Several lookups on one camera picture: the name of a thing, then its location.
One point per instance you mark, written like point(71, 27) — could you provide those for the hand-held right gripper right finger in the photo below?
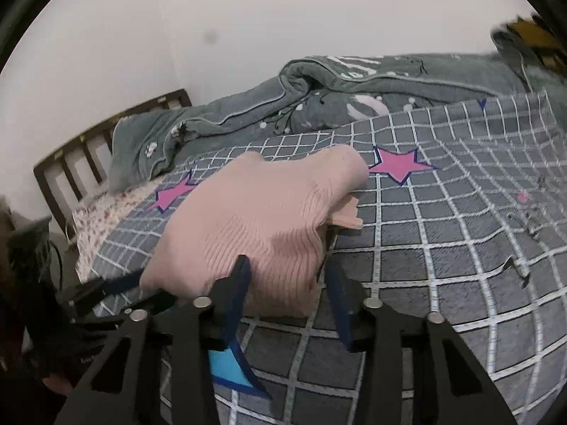
point(339, 305)

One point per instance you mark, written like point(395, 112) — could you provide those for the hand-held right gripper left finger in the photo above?
point(237, 292)

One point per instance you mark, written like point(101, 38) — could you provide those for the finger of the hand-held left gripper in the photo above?
point(115, 287)

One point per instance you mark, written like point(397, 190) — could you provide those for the pink knit sweater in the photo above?
point(248, 212)

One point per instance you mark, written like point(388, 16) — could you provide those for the pile of brown clothes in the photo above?
point(531, 35)

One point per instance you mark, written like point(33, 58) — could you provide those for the floral bed sheet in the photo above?
point(102, 217)

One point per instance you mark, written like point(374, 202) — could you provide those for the black bag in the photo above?
point(31, 248)

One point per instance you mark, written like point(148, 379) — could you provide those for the grey checked blanket with stars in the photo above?
point(443, 252)

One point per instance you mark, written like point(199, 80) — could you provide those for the dark wooden slatted headboard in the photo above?
point(133, 108)

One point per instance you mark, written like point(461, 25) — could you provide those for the grey-green printed quilt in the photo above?
point(310, 84)

